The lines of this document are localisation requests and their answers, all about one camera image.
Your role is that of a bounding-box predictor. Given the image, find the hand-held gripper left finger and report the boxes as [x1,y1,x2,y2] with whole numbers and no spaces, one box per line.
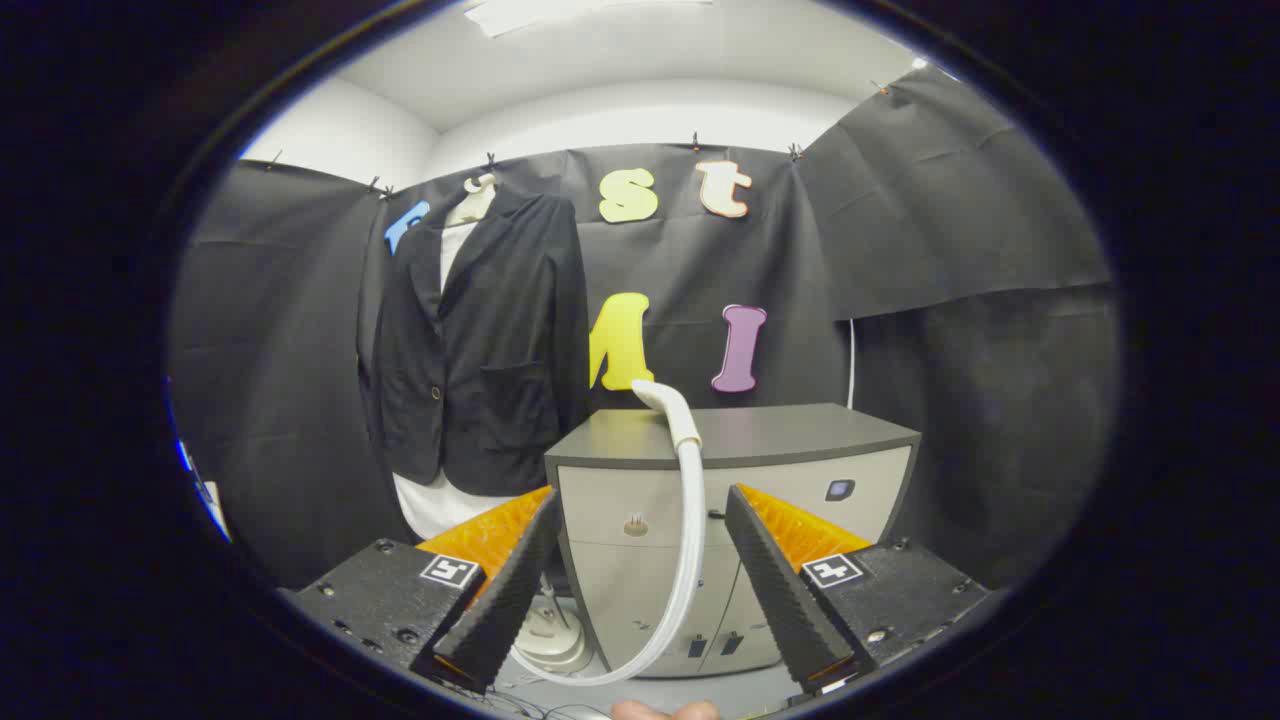
[278,487,562,696]

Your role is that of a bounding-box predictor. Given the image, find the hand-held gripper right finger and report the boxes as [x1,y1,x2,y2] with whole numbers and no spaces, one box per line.
[724,484,992,696]

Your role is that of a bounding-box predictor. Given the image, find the black suit jacket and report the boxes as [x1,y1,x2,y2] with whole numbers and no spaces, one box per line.
[357,190,591,498]

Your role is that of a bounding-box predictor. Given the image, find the white steamer base with pole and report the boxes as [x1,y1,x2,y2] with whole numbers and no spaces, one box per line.
[515,575,596,674]

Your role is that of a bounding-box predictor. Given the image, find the white clothes hanger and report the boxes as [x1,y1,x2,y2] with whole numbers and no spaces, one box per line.
[445,174,499,230]

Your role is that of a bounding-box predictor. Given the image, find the grey cabinet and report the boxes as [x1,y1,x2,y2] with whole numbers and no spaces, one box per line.
[545,403,921,679]

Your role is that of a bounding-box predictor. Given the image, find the black backdrop cloth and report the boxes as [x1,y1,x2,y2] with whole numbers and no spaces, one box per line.
[168,65,1119,591]

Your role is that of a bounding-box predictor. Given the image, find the ceiling light panel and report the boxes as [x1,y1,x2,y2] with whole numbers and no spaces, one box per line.
[465,0,716,37]

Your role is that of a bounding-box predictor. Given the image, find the floor cables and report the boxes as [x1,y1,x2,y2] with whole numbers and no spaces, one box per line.
[470,678,613,720]

